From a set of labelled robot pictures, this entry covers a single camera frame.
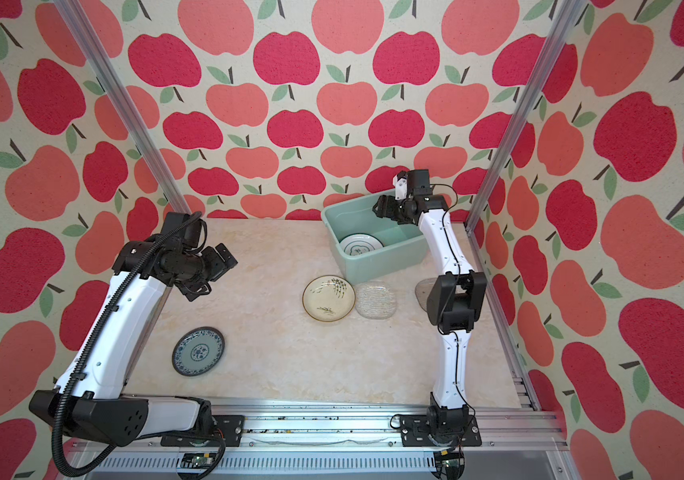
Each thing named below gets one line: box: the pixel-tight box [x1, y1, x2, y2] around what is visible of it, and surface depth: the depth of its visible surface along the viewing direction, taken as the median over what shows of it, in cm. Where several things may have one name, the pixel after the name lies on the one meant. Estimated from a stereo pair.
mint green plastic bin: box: [321, 189, 429, 285], surface depth 104 cm
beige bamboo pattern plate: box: [302, 275, 356, 323], surface depth 100 cm
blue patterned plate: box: [172, 326, 225, 377], surface depth 90 cm
